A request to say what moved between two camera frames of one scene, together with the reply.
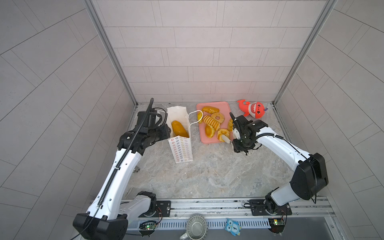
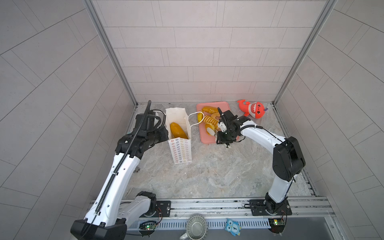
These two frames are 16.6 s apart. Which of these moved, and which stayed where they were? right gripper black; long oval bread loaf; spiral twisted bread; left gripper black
Moved: right gripper black
Stayed: left gripper black; long oval bread loaf; spiral twisted bread
